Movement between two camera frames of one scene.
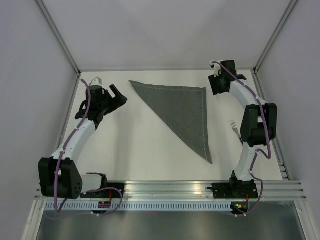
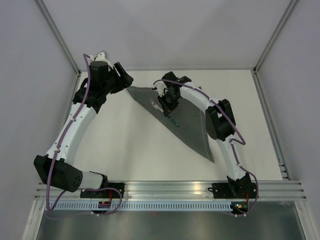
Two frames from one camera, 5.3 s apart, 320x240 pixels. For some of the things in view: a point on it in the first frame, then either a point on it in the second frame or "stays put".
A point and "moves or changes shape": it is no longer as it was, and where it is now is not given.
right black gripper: x=212 y=80 → x=167 y=109
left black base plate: x=106 y=193 stays put
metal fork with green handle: x=234 y=126 moves or changes shape
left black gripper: x=117 y=101 → x=125 y=80
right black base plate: x=234 y=190 stays put
